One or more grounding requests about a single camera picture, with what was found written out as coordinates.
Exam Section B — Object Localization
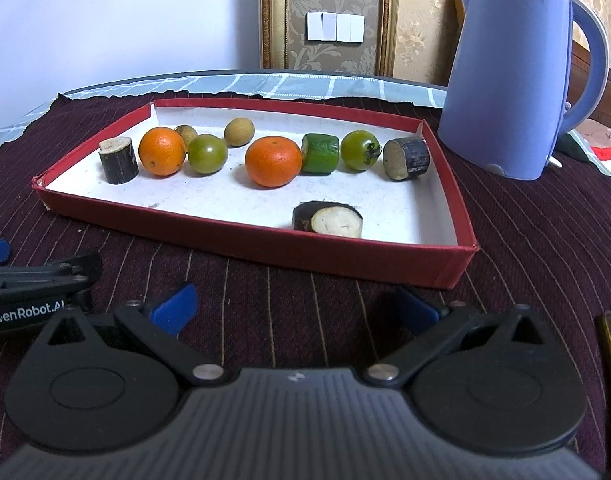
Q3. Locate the brown longan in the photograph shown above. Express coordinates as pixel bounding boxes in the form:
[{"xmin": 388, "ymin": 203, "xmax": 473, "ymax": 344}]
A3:
[
  {"xmin": 224, "ymin": 117, "xmax": 256, "ymax": 148},
  {"xmin": 173, "ymin": 124, "xmax": 199, "ymax": 147}
]

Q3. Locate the green tomato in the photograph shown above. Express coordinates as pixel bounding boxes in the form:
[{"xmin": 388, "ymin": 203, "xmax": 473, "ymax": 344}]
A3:
[
  {"xmin": 340, "ymin": 130, "xmax": 383, "ymax": 171},
  {"xmin": 187, "ymin": 133, "xmax": 229, "ymax": 175}
]

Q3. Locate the gold wall frame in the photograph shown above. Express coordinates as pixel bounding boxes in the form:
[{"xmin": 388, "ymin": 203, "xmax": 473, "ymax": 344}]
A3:
[{"xmin": 259, "ymin": 0, "xmax": 401, "ymax": 77}]

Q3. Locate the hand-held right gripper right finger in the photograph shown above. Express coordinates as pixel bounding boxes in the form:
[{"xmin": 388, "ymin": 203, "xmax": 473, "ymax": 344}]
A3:
[{"xmin": 365, "ymin": 285, "xmax": 561, "ymax": 386}]

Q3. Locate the red white striped cloth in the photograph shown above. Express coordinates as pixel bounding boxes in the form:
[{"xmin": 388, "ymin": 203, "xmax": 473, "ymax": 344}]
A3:
[{"xmin": 570, "ymin": 127, "xmax": 611, "ymax": 196}]

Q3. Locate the blue electric kettle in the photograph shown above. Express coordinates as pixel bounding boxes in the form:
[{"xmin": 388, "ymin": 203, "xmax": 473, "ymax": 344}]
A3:
[{"xmin": 437, "ymin": 0, "xmax": 611, "ymax": 181}]

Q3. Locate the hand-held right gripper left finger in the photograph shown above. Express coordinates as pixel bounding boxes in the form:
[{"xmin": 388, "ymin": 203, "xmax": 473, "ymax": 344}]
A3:
[{"xmin": 32, "ymin": 282, "xmax": 226, "ymax": 386}]

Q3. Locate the orange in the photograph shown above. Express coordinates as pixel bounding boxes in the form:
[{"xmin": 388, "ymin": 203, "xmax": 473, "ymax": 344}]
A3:
[
  {"xmin": 138, "ymin": 127, "xmax": 186, "ymax": 177},
  {"xmin": 244, "ymin": 136, "xmax": 303, "ymax": 188}
]

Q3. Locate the white wall switch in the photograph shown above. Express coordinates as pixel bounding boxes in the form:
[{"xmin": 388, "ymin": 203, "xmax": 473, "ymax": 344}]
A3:
[{"xmin": 305, "ymin": 11, "xmax": 365, "ymax": 43}]

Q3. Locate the green cucumber piece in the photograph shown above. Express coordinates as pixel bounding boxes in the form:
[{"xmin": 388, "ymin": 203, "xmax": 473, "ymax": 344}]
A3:
[{"xmin": 300, "ymin": 133, "xmax": 341, "ymax": 176}]

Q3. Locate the dark striped cloth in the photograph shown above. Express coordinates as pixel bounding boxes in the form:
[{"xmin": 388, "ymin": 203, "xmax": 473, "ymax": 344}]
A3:
[{"xmin": 0, "ymin": 91, "xmax": 611, "ymax": 480}]

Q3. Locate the dark sugarcane piece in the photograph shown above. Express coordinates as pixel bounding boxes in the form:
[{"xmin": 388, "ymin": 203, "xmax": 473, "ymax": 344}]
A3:
[
  {"xmin": 292, "ymin": 201, "xmax": 363, "ymax": 239},
  {"xmin": 383, "ymin": 136, "xmax": 432, "ymax": 181},
  {"xmin": 98, "ymin": 136, "xmax": 139, "ymax": 185}
]

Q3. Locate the red cardboard tray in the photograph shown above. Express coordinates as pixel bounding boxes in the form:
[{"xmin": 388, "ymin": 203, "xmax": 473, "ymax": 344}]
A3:
[{"xmin": 32, "ymin": 98, "xmax": 480, "ymax": 290}]

